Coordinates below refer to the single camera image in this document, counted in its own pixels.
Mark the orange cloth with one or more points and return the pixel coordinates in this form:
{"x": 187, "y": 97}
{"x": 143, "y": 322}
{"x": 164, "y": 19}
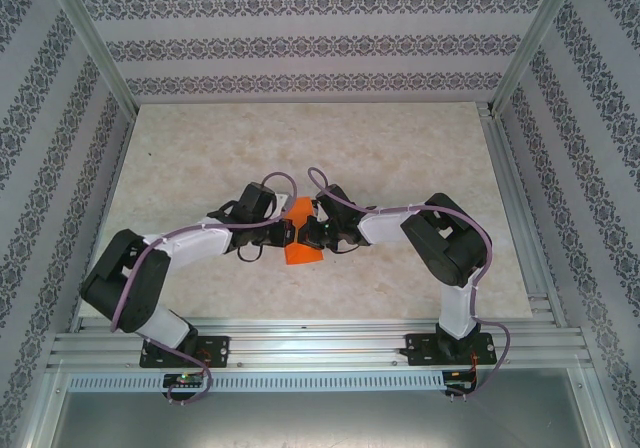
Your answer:
{"x": 302, "y": 255}

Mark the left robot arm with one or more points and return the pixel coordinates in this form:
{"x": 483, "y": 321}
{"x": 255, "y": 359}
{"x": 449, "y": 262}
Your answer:
{"x": 125, "y": 278}

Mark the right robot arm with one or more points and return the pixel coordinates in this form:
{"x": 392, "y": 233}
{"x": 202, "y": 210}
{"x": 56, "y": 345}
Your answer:
{"x": 450, "y": 253}

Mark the grey sheet metal panel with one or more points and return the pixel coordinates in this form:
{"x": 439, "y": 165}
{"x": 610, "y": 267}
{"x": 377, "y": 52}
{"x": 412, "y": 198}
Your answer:
{"x": 320, "y": 420}

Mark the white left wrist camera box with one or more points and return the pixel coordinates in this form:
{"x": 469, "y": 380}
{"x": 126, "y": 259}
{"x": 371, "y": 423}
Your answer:
{"x": 285, "y": 202}

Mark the wide aluminium mounting rail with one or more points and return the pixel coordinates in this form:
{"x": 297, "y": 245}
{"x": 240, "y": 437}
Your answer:
{"x": 320, "y": 343}

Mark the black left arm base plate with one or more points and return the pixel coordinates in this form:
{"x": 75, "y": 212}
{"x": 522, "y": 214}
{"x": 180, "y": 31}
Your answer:
{"x": 217, "y": 350}

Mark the aluminium side rail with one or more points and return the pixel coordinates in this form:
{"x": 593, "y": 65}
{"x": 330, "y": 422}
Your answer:
{"x": 510, "y": 188}
{"x": 107, "y": 213}

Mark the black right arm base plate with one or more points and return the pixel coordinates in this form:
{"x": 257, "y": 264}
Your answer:
{"x": 420, "y": 348}

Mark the aluminium frame post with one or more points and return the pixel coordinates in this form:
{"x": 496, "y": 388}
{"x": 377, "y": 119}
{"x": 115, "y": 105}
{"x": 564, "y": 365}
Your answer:
{"x": 537, "y": 43}
{"x": 90, "y": 43}

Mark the aluminium frame beam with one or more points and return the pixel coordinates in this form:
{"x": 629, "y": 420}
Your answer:
{"x": 37, "y": 408}
{"x": 600, "y": 408}

